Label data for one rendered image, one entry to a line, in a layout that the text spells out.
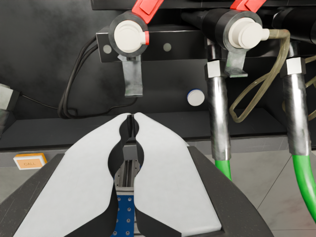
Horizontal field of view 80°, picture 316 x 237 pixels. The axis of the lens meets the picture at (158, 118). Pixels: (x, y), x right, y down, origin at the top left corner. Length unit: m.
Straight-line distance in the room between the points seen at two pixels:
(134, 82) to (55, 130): 0.35
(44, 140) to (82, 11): 0.26
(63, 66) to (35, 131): 0.16
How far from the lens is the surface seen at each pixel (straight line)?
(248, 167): 2.08
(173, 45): 0.27
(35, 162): 0.44
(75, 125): 0.48
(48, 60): 0.47
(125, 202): 0.85
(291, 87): 0.23
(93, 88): 0.46
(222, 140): 0.19
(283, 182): 2.48
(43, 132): 0.48
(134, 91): 0.15
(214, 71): 0.19
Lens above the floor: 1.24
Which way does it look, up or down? 58 degrees down
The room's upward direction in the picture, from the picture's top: 172 degrees clockwise
